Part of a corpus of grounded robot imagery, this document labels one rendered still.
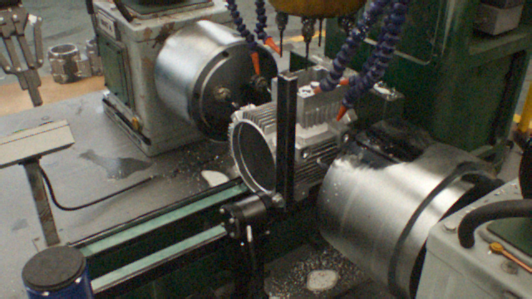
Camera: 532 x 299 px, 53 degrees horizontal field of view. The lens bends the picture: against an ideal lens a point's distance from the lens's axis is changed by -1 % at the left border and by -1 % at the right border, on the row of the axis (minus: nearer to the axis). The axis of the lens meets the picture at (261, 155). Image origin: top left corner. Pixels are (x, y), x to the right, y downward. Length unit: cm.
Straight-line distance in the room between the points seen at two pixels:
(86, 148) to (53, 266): 102
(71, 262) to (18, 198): 87
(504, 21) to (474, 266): 64
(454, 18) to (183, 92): 57
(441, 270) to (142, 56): 89
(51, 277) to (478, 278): 46
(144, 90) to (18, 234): 45
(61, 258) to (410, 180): 47
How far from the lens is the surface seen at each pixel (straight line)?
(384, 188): 80
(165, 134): 146
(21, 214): 137
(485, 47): 115
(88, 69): 362
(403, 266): 80
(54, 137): 110
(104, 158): 150
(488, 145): 134
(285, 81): 82
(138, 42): 133
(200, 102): 119
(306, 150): 99
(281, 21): 100
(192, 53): 121
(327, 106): 104
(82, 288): 57
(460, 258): 68
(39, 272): 56
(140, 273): 96
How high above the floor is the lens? 159
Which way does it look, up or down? 33 degrees down
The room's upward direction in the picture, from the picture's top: straight up
